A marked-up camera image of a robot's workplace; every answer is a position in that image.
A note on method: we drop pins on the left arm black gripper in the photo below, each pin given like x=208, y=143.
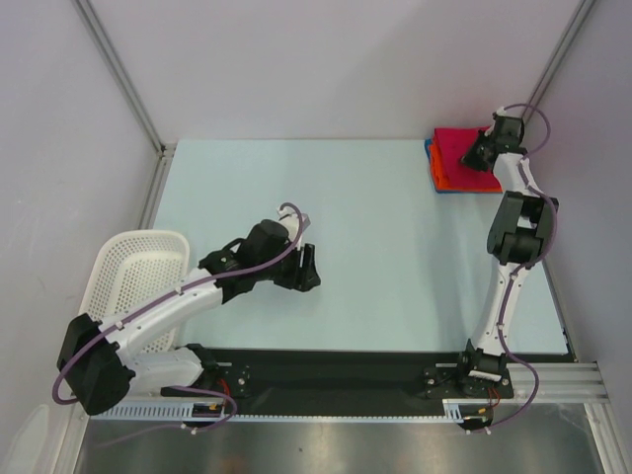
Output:
x=309, y=276

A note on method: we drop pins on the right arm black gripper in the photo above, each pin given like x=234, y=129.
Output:
x=487, y=146

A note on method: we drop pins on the crimson red t-shirt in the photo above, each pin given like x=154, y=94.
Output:
x=453, y=143

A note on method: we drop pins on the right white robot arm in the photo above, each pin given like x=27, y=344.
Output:
x=521, y=235

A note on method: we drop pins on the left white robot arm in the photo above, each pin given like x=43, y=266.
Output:
x=102, y=362

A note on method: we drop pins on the folded orange t-shirt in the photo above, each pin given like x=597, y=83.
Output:
x=437, y=171

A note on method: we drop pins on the folded blue t-shirt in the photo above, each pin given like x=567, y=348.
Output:
x=487, y=186

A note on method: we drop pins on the black base mounting strip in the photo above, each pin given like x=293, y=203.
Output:
x=271, y=383

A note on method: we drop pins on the white perforated plastic basket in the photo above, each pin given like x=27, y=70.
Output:
x=133, y=266

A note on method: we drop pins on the right aluminium corner post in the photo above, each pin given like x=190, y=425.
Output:
x=560, y=53

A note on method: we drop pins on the aluminium corner post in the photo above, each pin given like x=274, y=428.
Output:
x=111, y=58
x=560, y=53

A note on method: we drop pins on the left aluminium corner post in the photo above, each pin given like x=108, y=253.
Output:
x=111, y=58

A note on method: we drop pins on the left slotted cable duct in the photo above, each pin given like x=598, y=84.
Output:
x=166, y=411

